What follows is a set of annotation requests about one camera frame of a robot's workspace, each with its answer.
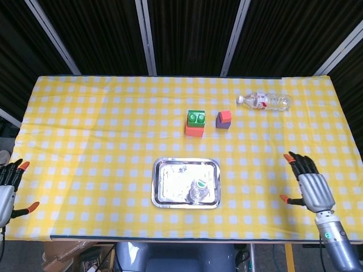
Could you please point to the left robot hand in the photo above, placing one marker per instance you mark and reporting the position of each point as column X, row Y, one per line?
column 5, row 198

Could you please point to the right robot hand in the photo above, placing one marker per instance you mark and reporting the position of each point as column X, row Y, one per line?
column 316, row 192

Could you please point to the clear bottle with green cap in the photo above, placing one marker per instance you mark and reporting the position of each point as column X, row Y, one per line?
column 198, row 194

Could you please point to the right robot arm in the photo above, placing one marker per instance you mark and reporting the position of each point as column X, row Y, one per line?
column 334, row 238

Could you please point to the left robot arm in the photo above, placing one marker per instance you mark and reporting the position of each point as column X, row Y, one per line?
column 1, row 231

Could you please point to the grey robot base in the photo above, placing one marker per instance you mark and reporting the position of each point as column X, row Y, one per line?
column 175, row 258

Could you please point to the clear bottle with red label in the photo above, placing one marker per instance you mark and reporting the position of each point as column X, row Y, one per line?
column 272, row 102

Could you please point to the stainless steel tray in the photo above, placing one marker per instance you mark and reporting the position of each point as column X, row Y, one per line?
column 170, row 184

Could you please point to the brown cardboard box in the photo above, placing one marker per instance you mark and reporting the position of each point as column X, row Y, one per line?
column 62, row 255

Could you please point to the metal table leg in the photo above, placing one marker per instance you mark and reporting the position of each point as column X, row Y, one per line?
column 252, row 258

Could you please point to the yellow white checkered tablecloth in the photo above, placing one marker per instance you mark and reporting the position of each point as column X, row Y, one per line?
column 99, row 141

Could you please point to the purple block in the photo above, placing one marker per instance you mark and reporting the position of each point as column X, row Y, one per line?
column 222, row 126

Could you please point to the small red block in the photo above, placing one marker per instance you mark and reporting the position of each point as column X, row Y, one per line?
column 226, row 116

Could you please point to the orange cube block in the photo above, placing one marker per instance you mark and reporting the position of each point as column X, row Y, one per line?
column 194, row 131

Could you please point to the green studded building block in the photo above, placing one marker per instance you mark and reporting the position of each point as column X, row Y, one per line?
column 196, row 117

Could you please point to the grey partition frame post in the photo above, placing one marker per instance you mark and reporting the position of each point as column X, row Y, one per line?
column 337, row 52
column 54, row 38
column 146, row 37
column 235, row 37
column 8, row 117

